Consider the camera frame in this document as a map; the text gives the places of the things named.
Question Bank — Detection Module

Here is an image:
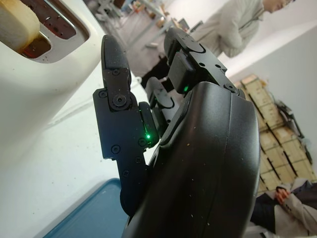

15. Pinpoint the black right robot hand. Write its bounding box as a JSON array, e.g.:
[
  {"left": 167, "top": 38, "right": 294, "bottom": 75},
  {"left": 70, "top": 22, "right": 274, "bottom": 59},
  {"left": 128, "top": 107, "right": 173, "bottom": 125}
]
[{"left": 93, "top": 26, "right": 263, "bottom": 238}]

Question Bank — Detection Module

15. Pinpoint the toast slice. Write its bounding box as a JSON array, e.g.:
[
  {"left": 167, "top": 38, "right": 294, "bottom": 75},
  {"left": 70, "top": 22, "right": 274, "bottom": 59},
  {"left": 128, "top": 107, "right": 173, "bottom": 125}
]
[{"left": 0, "top": 0, "right": 41, "bottom": 54}]

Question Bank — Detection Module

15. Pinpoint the seated person in grey coat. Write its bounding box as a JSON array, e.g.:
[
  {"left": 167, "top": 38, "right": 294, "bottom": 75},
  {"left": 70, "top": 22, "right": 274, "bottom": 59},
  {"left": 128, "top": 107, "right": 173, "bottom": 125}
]
[{"left": 250, "top": 178, "right": 317, "bottom": 236}]

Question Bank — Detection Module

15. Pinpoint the person with black trousers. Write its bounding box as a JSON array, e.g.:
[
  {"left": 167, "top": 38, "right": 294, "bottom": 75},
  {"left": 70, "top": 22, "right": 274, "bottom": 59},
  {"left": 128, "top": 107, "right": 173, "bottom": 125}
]
[{"left": 140, "top": 0, "right": 293, "bottom": 94}]

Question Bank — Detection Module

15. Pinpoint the white two-slot toaster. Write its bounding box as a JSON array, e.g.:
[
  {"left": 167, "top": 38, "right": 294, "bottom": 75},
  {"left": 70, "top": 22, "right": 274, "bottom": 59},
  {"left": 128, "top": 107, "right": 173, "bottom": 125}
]
[{"left": 0, "top": 0, "right": 104, "bottom": 139}]

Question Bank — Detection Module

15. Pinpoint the shelf of wooden crates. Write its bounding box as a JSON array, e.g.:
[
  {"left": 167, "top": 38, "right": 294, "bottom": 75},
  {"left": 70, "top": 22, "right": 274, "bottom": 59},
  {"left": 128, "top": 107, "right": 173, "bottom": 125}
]
[{"left": 232, "top": 73, "right": 314, "bottom": 191}]

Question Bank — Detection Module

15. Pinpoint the blue plastic tray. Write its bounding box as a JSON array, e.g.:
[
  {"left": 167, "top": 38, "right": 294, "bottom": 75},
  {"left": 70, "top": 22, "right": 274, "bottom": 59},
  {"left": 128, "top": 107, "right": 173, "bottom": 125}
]
[{"left": 39, "top": 178, "right": 132, "bottom": 238}]

